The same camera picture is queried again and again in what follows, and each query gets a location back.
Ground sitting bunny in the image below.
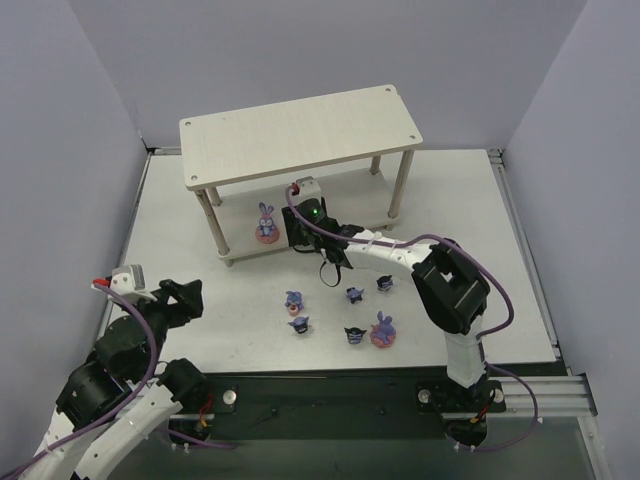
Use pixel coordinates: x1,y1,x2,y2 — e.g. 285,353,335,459
255,202,280,245

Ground bunny holding strawberry cake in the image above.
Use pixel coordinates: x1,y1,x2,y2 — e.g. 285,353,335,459
285,291,304,317

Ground black-hat striped bunny toy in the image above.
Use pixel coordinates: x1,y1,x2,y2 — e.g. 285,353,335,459
344,327,367,345
376,275,394,292

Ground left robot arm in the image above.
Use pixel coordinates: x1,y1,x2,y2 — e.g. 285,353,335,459
4,277,213,479

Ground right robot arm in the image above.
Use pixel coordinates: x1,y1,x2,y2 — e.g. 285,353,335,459
282,196,514,398

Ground white two-tier shelf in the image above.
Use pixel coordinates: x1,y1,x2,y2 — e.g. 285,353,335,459
179,85,423,266

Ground purple bunny black bow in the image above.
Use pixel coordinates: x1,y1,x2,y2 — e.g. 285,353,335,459
346,287,365,304

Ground purple bunny with sunglasses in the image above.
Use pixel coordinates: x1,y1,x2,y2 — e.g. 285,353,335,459
287,316,311,335

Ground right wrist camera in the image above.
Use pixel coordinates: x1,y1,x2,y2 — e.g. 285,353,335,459
290,176,322,205

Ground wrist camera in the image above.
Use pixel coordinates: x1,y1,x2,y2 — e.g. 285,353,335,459
290,176,322,205
91,264,155,304

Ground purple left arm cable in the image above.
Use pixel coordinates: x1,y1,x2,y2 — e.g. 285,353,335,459
0,284,174,476

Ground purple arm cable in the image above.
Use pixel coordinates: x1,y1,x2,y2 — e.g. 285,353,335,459
284,185,544,454
0,284,174,476

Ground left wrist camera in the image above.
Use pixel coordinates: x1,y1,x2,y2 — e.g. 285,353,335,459
91,264,155,304

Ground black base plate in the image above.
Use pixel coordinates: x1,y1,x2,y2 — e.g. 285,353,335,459
160,367,506,444

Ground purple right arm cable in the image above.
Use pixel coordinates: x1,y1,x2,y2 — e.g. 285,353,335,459
284,185,544,454

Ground aluminium frame rail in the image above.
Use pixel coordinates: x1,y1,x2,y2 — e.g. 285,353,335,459
486,148,639,479

